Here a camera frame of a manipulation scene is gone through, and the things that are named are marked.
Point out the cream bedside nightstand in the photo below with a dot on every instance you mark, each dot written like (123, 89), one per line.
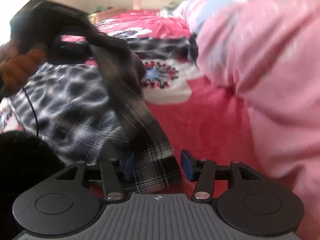
(97, 17)

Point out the black white plaid shirt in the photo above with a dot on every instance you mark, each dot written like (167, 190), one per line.
(83, 116)

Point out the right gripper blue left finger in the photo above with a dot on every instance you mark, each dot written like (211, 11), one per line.
(129, 166)

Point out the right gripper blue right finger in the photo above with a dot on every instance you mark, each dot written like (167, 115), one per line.
(190, 166)

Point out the operator left hand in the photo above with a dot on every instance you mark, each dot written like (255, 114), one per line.
(16, 68)

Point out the pink grey floral duvet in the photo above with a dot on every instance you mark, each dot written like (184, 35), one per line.
(268, 52)

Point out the red floral fleece blanket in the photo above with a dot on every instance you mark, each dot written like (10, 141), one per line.
(209, 121)

